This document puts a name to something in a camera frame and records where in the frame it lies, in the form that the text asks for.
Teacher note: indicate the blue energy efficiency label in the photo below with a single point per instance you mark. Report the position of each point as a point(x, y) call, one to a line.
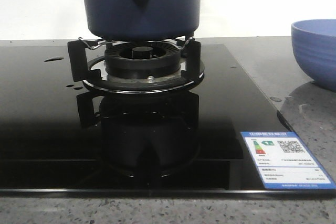
point(284, 162)

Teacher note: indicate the dark blue cooking pot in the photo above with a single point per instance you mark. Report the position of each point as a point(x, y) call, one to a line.
point(132, 20)

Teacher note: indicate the black gas burner head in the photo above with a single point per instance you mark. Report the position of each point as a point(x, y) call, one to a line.
point(138, 60)

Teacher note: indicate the silver wire pot adapter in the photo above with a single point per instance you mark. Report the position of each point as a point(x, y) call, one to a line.
point(175, 42)

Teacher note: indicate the black glass gas cooktop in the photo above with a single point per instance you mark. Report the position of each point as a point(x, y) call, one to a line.
point(58, 139)

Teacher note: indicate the blue ceramic bowl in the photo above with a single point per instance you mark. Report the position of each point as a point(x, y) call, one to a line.
point(313, 46)

